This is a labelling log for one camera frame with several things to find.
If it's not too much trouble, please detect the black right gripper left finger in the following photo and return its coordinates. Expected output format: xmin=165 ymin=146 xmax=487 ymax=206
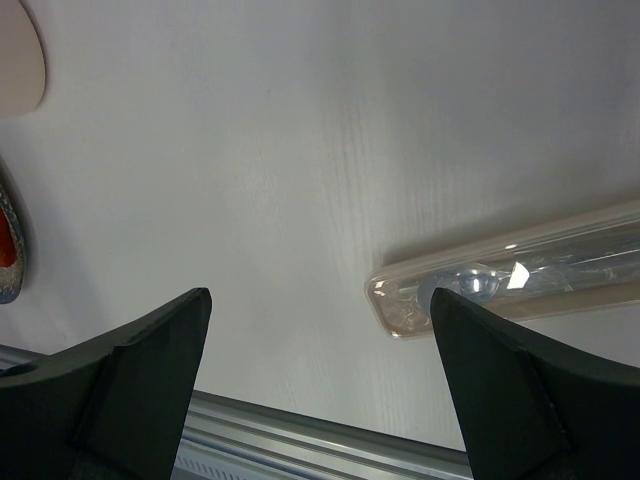
xmin=1 ymin=288 xmax=212 ymax=479

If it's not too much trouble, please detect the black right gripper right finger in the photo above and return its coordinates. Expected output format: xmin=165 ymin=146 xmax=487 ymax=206
xmin=430 ymin=288 xmax=639 ymax=479

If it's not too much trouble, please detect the round steel bowl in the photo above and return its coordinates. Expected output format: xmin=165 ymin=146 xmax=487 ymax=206
xmin=1 ymin=0 xmax=46 ymax=119

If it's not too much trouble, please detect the clear cutlery case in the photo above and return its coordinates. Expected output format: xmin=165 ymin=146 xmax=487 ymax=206
xmin=364 ymin=201 xmax=639 ymax=338

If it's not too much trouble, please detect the red sausage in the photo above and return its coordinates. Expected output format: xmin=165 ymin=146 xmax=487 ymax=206
xmin=0 ymin=212 xmax=17 ymax=268

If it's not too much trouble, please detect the grey speckled plate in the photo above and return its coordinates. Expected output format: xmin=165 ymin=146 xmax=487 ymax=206
xmin=1 ymin=161 xmax=27 ymax=305

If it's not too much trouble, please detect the aluminium rail frame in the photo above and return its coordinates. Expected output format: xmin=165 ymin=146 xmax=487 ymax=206
xmin=1 ymin=348 xmax=471 ymax=479

